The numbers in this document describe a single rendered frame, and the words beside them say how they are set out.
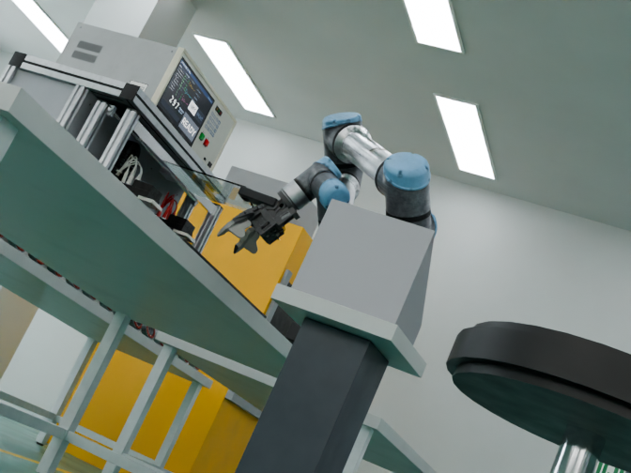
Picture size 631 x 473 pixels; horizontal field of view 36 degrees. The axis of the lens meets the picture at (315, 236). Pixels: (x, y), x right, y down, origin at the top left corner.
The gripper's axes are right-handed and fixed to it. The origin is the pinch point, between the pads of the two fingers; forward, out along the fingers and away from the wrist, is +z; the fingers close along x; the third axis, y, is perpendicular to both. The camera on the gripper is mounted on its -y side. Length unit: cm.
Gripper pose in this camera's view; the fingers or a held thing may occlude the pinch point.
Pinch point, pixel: (225, 241)
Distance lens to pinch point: 262.2
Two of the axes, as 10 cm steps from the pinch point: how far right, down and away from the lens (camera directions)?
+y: 5.5, 6.9, -4.6
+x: 2.7, 3.8, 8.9
